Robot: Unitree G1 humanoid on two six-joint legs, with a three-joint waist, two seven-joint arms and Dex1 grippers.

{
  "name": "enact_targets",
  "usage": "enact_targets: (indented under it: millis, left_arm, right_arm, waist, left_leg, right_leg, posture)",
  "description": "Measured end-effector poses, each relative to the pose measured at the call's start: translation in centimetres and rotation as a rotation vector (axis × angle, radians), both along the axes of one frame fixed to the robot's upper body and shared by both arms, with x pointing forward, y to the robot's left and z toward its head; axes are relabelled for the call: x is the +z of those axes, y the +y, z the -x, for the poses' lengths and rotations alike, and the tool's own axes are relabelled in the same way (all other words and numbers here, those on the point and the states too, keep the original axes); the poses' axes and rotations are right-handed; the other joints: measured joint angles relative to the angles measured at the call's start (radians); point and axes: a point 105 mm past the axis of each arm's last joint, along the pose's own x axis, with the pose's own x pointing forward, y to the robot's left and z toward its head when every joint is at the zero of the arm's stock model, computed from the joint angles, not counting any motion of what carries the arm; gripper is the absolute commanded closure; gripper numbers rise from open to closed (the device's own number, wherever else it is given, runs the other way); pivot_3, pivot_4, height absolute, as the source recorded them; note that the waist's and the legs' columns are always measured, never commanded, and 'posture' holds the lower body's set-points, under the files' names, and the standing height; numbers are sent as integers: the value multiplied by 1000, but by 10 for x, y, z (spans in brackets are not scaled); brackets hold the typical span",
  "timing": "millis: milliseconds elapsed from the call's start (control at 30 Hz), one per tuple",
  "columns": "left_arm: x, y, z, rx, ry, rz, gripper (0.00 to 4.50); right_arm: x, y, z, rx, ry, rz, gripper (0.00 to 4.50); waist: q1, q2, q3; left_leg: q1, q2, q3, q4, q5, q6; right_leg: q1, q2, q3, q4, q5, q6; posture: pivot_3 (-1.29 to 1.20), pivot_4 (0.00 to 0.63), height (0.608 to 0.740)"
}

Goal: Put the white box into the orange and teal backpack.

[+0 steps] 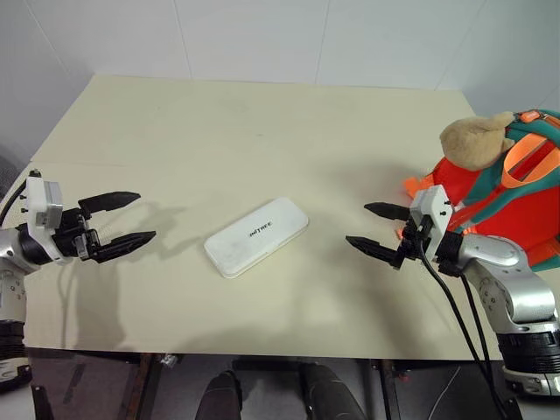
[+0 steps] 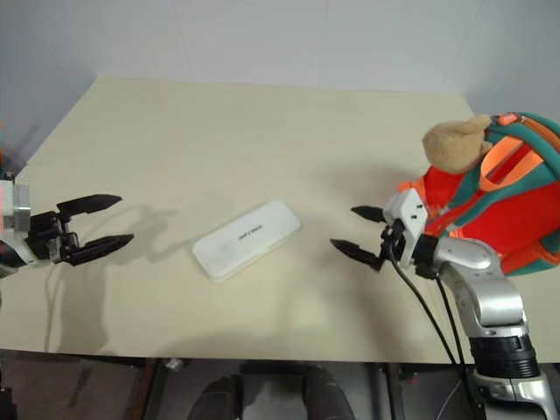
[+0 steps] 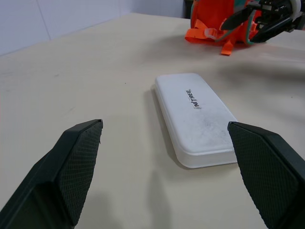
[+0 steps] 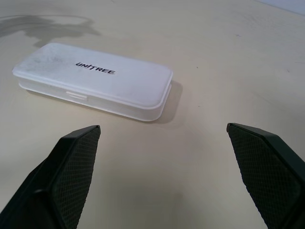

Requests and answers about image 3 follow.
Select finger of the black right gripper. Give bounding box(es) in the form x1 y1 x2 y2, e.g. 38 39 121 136
248 16 296 44
220 4 257 31

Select white rectangular case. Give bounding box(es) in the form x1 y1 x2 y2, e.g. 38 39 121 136
154 73 239 169

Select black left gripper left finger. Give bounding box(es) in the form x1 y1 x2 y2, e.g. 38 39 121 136
0 118 104 229

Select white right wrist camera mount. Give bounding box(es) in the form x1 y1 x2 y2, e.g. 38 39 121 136
289 0 305 23

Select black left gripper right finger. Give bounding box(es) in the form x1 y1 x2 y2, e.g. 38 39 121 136
227 121 305 229

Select orange backpack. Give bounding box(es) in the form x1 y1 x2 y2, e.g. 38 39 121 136
184 0 265 56

